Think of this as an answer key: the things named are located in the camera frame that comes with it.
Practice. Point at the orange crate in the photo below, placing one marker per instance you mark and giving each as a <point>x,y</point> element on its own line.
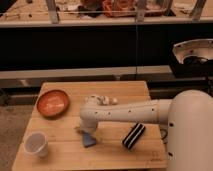
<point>118,8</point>

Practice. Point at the white plastic cup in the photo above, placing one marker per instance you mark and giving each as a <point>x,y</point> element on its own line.
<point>36,144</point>

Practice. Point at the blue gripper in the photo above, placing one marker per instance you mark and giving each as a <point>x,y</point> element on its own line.
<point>87,139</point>

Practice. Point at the orange ceramic bowl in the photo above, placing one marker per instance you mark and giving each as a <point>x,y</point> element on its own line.
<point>52,103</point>

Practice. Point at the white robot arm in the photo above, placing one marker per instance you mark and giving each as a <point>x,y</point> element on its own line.
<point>189,116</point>

